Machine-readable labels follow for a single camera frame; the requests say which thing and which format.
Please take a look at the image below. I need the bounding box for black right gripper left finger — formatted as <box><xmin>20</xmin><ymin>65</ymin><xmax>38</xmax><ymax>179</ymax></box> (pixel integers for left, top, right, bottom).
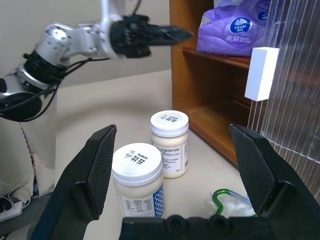
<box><xmin>29</xmin><ymin>124</ymin><xmax>126</xmax><ymax>240</ymax></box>

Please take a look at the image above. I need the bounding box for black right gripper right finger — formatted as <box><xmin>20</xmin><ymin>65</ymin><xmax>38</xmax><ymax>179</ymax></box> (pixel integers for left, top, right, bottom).
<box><xmin>229</xmin><ymin>123</ymin><xmax>320</xmax><ymax>221</ymax></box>

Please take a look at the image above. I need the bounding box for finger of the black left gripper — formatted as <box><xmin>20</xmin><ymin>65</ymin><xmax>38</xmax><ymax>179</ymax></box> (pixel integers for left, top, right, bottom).
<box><xmin>147</xmin><ymin>36</ymin><xmax>181</xmax><ymax>48</ymax></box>
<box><xmin>149</xmin><ymin>23</ymin><xmax>195</xmax><ymax>42</ymax></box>

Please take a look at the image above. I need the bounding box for green carabiner clip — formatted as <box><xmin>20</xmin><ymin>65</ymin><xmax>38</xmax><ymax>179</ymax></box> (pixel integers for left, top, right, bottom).
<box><xmin>212</xmin><ymin>188</ymin><xmax>252</xmax><ymax>217</ymax></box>

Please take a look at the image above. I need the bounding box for white bottle with white lid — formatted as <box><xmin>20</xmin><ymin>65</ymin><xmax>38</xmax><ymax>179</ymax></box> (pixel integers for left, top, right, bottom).
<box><xmin>149</xmin><ymin>109</ymin><xmax>190</xmax><ymax>180</ymax></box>
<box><xmin>111</xmin><ymin>142</ymin><xmax>167</xmax><ymax>219</ymax></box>

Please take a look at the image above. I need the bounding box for ribbed translucent sliding door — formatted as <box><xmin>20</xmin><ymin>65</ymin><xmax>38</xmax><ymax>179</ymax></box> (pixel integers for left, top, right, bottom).
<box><xmin>247</xmin><ymin>0</ymin><xmax>320</xmax><ymax>161</ymax></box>

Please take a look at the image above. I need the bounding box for white block door handle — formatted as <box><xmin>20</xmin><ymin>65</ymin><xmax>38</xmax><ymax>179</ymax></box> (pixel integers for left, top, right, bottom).
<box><xmin>244</xmin><ymin>46</ymin><xmax>281</xmax><ymax>102</ymax></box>

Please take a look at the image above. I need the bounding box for brown wooden cabinet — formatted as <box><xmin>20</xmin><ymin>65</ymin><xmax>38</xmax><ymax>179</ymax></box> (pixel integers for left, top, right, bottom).
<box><xmin>169</xmin><ymin>0</ymin><xmax>320</xmax><ymax>166</ymax></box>

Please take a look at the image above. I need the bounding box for purple tissue pack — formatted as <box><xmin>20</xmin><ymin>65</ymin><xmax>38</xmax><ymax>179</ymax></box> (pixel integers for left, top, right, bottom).
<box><xmin>195</xmin><ymin>0</ymin><xmax>272</xmax><ymax>58</ymax></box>

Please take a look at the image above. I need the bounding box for white fabric cover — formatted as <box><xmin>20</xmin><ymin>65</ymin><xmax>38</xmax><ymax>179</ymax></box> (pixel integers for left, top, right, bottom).
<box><xmin>0</xmin><ymin>117</ymin><xmax>57</xmax><ymax>201</ymax></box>

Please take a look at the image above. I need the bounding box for white power strip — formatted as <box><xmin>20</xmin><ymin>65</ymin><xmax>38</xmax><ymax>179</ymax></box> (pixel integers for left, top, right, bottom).
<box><xmin>0</xmin><ymin>199</ymin><xmax>24</xmax><ymax>223</ymax></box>

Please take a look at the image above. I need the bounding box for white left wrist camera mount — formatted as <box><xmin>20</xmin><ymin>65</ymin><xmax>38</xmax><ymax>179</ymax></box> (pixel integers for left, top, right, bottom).
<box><xmin>96</xmin><ymin>0</ymin><xmax>125</xmax><ymax>61</ymax></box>

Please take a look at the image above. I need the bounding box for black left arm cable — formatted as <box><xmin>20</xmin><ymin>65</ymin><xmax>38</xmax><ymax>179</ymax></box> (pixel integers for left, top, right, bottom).
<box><xmin>0</xmin><ymin>53</ymin><xmax>112</xmax><ymax>123</ymax></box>

